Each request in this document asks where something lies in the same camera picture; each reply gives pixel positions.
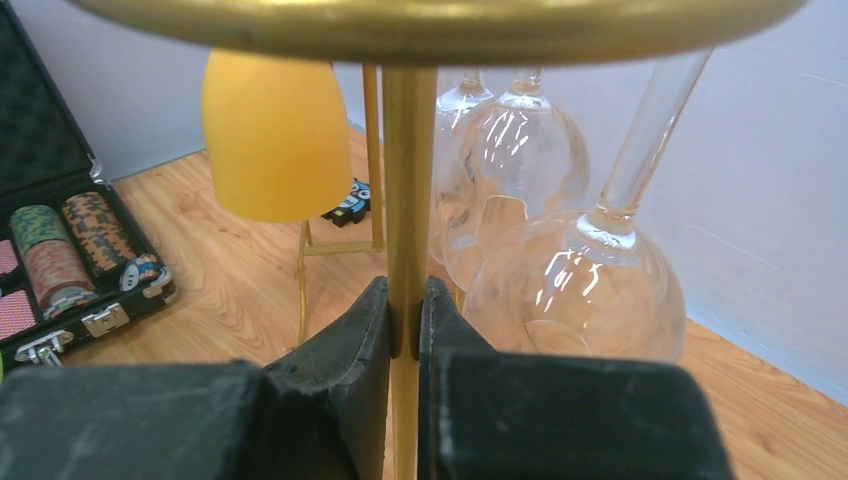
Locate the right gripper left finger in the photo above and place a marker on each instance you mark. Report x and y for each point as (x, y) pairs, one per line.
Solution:
(319, 412)

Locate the clear wine glass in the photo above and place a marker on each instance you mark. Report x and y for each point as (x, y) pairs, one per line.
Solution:
(451, 109)
(522, 157)
(589, 282)

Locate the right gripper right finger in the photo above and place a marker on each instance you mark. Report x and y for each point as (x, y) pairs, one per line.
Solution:
(486, 414)

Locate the orange wine glass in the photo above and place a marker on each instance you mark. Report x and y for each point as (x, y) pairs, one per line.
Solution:
(277, 136)

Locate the black poker chip case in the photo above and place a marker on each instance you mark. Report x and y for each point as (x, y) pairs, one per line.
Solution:
(75, 265)

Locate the gold wire glass rack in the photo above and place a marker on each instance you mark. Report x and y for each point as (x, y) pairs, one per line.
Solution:
(410, 40)

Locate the clear wine glass front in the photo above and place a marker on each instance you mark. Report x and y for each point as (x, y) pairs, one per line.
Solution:
(589, 282)

